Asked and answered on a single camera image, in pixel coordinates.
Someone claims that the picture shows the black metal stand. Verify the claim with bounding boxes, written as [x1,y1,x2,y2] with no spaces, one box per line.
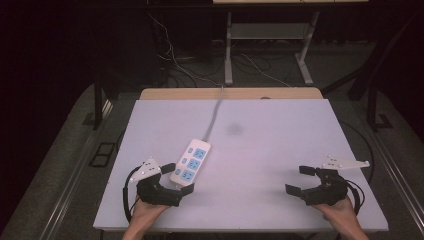
[365,81,394,133]

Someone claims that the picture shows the black rectangular floor frame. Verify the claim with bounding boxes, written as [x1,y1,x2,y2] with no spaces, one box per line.
[88,142,117,168]

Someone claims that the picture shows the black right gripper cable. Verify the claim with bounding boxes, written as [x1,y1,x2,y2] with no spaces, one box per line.
[345,179,366,216]

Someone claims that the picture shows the aluminium floor rail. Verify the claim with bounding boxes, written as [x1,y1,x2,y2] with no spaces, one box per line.
[368,128,424,234]
[39,99,115,240]

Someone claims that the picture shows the thin white floor cable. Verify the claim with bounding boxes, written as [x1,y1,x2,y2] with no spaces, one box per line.
[147,12,219,88]
[241,53,292,88]

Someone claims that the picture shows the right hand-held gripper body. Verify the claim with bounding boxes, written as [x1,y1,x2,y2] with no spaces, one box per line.
[301,154,371,207]

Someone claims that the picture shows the white metal table frame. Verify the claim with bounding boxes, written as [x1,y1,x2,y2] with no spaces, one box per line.
[224,11,321,86]

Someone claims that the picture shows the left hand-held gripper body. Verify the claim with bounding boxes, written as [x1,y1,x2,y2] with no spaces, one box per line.
[129,156,184,207]

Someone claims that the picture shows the white power strip blue sockets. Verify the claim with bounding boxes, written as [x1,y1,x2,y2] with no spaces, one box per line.
[169,138,212,190]

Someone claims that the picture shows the person's left hand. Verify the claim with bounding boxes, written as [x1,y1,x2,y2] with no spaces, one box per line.
[131,196,171,230]

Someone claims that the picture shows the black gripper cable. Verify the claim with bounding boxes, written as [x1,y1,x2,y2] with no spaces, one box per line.
[345,179,366,216]
[122,165,143,223]

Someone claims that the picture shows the person's right hand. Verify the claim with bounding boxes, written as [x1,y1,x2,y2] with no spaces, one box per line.
[313,196,356,228]

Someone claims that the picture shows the white table cover board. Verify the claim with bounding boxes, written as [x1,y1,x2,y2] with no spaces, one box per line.
[92,98,390,233]

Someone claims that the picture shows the grey power strip cable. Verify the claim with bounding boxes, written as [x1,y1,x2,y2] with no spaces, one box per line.
[202,85,225,143]

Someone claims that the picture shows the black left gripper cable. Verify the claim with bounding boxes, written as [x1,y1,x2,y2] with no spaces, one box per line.
[122,165,143,223]

